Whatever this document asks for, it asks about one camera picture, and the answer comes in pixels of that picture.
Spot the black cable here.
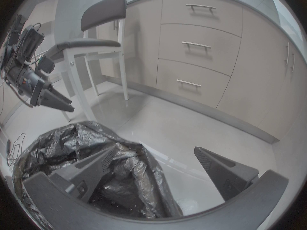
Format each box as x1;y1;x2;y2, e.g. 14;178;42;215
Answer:
7;133;26;167

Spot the beige cabinet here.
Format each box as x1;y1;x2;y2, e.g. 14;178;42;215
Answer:
96;0;307;143

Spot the black plastic bag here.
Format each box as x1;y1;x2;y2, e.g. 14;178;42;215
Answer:
13;121;184;226

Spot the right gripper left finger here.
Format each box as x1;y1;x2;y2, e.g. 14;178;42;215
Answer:
51;148;118;203

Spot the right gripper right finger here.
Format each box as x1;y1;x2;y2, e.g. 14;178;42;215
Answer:
194;147;259;203

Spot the grey padded chair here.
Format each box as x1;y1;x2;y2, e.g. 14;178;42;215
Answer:
44;0;130;123

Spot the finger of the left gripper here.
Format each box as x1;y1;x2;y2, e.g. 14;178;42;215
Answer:
50;86;73;105
40;92;75;113

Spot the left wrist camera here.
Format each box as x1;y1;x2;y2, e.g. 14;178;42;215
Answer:
35;56;55;75

